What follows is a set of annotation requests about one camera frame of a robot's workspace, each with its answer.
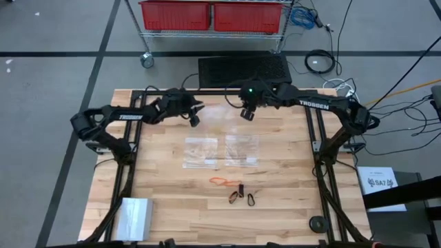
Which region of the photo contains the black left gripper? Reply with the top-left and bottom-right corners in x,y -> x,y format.
152,87 -> 205,124

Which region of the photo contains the black perforated floor box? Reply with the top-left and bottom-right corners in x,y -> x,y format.
197,52 -> 293,89

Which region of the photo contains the red plastic storage bin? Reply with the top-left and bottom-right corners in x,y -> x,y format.
212,1 -> 284,34
139,0 -> 212,32

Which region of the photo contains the silver rectangular box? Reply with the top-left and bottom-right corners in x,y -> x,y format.
112,196 -> 154,242

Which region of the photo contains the black round disc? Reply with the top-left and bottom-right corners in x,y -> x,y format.
308,214 -> 330,235

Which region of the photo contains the white SA7 printed sheet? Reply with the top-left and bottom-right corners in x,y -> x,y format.
356,166 -> 408,213

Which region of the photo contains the black bar stand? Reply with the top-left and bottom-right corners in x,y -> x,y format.
362,174 -> 441,211

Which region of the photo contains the grey chair edge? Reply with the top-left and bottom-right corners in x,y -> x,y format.
429,84 -> 441,122

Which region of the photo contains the grey cart top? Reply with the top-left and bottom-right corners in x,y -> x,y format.
368,170 -> 435,248

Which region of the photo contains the black left camera cable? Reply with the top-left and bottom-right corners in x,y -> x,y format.
141,72 -> 201,104

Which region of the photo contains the black camera cable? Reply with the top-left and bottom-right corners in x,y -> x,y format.
223,78 -> 249,110
141,72 -> 201,104

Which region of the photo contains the black right camera cable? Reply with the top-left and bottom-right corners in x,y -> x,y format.
223,78 -> 249,110

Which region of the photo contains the black aluminium table frame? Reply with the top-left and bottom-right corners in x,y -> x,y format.
78,88 -> 373,248

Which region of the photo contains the black coiled cable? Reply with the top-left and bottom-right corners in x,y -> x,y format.
304,48 -> 337,75

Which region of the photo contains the chrome wire shelf rack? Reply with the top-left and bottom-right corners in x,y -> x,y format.
123,0 -> 298,69

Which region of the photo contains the white coiled cable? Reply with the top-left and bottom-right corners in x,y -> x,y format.
322,77 -> 361,94

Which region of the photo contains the blue coiled cable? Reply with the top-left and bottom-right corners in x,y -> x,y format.
288,6 -> 318,30

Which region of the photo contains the thin black floor cable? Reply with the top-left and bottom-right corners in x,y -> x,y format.
361,130 -> 441,156

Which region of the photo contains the yellow floor cable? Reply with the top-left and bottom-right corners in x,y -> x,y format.
365,78 -> 441,106

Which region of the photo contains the long black floor cable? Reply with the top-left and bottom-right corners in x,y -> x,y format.
368,44 -> 441,111

